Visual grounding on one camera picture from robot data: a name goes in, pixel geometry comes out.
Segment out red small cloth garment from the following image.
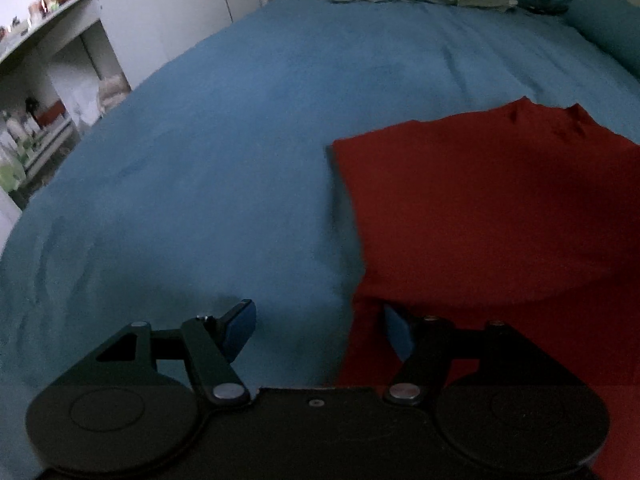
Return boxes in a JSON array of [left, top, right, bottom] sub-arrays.
[[332, 99, 639, 479]]

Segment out blue bed sheet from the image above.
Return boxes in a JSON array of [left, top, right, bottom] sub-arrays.
[[1, 0, 639, 479]]

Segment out white shelf unit with items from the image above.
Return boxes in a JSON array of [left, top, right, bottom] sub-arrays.
[[0, 0, 139, 212]]

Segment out white wardrobe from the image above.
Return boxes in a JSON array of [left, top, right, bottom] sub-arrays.
[[98, 0, 270, 88]]

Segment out teal bolster pillow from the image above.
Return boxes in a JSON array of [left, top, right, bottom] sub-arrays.
[[518, 0, 639, 76]]

